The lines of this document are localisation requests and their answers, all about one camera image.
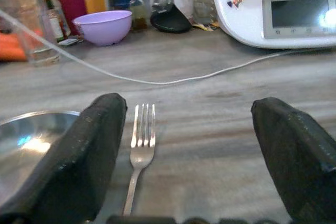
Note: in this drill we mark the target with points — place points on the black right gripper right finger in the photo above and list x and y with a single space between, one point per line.
296 155

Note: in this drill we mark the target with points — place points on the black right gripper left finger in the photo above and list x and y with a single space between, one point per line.
76 155

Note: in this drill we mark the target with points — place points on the silver metal fork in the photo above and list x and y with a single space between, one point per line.
142 153

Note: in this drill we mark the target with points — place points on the silver metal plate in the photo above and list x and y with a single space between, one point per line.
29 140

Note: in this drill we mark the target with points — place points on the orange cloth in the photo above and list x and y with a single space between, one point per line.
10 47

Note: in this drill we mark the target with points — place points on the lilac plastic bowl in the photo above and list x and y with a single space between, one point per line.
105 26

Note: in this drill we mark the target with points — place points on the sauce bottle with red cap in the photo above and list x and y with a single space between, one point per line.
56 16

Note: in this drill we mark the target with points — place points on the clear glass jug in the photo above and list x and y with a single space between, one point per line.
25 22

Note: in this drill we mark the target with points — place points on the white kitchen machine with display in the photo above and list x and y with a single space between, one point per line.
278 9

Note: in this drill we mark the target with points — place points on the magenta plastic cup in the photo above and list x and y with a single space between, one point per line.
68 1

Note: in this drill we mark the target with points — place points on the oil bottle with red cap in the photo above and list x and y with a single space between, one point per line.
138 11

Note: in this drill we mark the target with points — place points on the black flat lid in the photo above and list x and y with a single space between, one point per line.
170 20

